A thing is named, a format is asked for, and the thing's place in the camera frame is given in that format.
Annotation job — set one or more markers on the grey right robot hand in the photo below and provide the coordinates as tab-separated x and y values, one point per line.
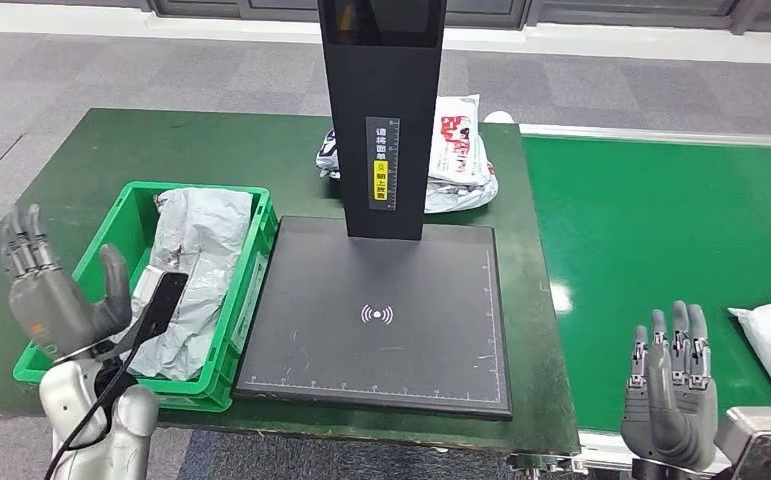
670	417

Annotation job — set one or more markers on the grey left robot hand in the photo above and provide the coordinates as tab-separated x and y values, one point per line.
54	311

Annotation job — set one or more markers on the plain grey plastic parcel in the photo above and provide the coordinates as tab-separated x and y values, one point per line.
206	232

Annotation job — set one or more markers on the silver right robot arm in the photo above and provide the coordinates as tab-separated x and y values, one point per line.
670	472

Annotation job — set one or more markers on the green conveyor belt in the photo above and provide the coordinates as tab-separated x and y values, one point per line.
656	232

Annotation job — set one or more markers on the crumpled grey parcel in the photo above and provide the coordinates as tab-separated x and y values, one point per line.
464	197

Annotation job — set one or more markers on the black inbound scanning machine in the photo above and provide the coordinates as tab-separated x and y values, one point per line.
372	344

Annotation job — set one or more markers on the white parcel with dark print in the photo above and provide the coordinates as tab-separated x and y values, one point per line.
327	159

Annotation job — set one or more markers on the white parcel with red print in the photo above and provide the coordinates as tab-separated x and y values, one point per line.
458	146

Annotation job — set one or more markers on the white round conveyor end cap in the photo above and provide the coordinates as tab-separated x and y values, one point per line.
498	118

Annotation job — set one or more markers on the green plastic crate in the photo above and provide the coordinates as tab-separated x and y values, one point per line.
239	318

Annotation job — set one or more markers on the black yellow label sticker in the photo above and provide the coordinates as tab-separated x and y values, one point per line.
382	166

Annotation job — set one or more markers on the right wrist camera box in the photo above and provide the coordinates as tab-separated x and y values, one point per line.
762	444

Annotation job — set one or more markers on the metal clamp bracket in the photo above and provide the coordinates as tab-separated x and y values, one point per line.
537	462

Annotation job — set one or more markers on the pale conveyor frame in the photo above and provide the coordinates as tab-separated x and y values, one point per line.
690	138

